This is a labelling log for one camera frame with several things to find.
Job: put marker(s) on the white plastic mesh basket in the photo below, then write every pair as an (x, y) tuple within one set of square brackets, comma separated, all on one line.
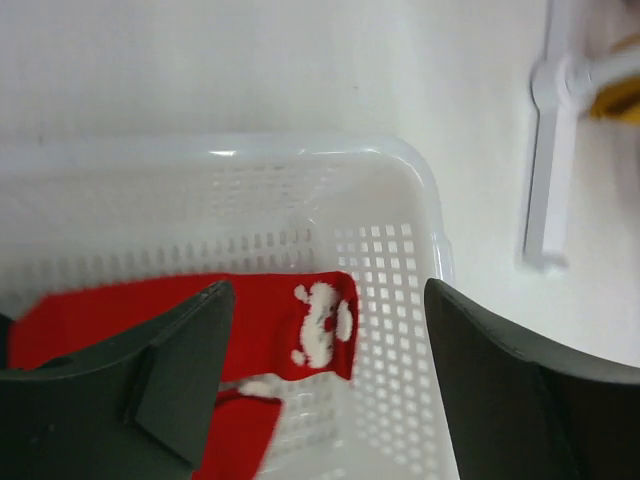
[(90, 212)]

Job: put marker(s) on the silver white clothes rack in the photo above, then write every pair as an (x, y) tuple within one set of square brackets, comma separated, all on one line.
[(564, 84)]

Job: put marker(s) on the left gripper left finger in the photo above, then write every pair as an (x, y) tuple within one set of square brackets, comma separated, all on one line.
[(137, 405)]

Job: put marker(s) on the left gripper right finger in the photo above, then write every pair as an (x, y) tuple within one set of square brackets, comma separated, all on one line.
[(522, 406)]

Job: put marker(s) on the mustard yellow striped sock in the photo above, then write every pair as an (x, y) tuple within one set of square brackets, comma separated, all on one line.
[(618, 100)]

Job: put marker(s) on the red santa sock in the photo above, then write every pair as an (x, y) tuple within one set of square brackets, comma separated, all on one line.
[(284, 325)]

